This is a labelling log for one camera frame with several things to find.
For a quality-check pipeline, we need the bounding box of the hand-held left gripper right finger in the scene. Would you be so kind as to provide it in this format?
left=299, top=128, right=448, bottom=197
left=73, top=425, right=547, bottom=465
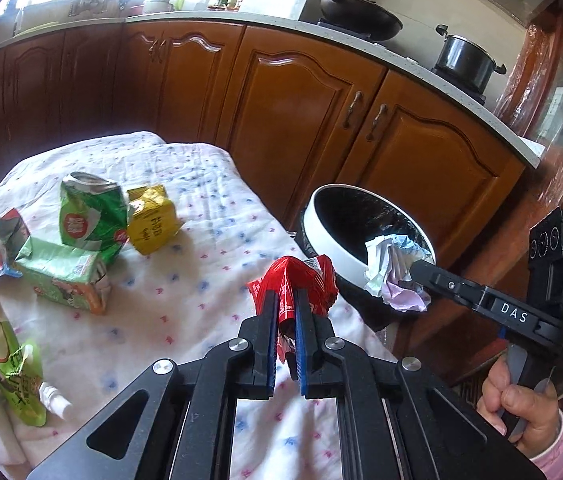
left=295, top=286, right=548, bottom=480

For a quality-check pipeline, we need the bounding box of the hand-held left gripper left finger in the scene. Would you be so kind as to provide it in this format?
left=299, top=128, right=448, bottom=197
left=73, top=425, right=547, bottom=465
left=26, top=290, right=282, bottom=480

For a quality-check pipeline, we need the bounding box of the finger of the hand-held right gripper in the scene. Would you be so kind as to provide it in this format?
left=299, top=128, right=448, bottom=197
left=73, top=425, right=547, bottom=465
left=408, top=258, right=486, bottom=309

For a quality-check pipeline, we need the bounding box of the white paper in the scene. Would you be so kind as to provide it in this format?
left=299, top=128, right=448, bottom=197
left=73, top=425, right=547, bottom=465
left=364, top=234, right=432, bottom=314

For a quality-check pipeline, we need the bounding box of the red snack wrapper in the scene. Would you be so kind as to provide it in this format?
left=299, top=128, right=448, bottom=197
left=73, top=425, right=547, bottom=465
left=246, top=255, right=338, bottom=382

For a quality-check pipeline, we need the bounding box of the white-rimmed trash bin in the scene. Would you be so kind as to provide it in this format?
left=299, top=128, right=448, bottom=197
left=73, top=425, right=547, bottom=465
left=289, top=184, right=440, bottom=346

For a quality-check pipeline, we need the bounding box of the yellow drink carton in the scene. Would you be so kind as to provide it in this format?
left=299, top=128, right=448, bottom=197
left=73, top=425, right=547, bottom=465
left=126, top=185, right=182, bottom=256

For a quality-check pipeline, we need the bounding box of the crushed green can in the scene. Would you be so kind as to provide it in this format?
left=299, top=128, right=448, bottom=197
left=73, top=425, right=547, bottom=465
left=59, top=171, right=130, bottom=266

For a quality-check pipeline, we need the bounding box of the green drink carton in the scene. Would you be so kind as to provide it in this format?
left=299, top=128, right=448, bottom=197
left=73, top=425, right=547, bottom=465
left=14, top=237, right=112, bottom=316

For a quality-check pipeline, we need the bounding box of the green spouted pouch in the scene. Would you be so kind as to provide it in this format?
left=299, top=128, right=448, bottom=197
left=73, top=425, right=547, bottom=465
left=0, top=272, right=73, bottom=428

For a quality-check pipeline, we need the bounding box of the torn silver green wrapper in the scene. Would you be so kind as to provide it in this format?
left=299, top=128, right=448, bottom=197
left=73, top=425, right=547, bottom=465
left=0, top=208, right=32, bottom=282

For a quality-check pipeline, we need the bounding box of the person's right forearm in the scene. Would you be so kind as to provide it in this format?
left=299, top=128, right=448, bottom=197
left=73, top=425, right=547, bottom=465
left=529, top=407, right=563, bottom=480

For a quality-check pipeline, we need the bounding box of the person's right hand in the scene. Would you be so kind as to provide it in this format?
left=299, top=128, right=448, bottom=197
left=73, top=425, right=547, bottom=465
left=476, top=358, right=563, bottom=459

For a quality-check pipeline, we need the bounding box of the white dotted blanket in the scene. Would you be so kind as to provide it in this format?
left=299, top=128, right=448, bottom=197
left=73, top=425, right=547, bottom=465
left=0, top=130, right=402, bottom=480

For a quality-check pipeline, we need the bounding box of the arched wooden cabinet door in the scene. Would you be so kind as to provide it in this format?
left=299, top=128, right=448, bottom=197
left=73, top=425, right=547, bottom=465
left=229, top=27, right=388, bottom=233
left=114, top=21, right=163, bottom=136
left=159, top=22, right=247, bottom=148
left=349, top=70, right=528, bottom=273

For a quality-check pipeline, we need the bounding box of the wooden glass door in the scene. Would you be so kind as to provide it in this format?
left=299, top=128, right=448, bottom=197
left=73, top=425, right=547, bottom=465
left=492, top=0, right=563, bottom=411

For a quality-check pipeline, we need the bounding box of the black stock pot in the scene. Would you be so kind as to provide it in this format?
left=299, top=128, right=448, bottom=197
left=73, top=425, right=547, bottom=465
left=434, top=24, right=507, bottom=92

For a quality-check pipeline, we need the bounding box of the black wok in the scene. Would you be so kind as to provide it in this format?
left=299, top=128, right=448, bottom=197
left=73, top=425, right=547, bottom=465
left=299, top=0, right=405, bottom=42

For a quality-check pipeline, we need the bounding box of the dark wooden sink cabinet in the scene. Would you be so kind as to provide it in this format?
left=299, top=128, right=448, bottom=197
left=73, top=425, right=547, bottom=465
left=0, top=25, right=127, bottom=193

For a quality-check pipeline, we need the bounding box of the chrome sink faucet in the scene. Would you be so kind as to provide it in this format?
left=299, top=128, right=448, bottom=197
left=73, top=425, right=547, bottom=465
left=10, top=0, right=28, bottom=37

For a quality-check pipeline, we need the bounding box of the metal cabinet door handle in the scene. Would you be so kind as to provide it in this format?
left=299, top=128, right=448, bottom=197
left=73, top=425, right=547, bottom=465
left=343, top=91, right=363, bottom=129
left=365, top=103, right=388, bottom=142

